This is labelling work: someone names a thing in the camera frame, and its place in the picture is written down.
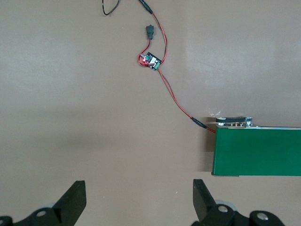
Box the small green circuit board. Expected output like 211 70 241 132
140 51 162 72

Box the green conveyor belt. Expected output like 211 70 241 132
211 116 301 177

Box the small black wire connector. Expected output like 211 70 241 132
145 24 155 40

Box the thin black looped cable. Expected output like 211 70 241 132
101 0 121 16

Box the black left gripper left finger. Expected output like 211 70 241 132
0 180 87 226

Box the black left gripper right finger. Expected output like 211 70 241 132
190 179 286 226

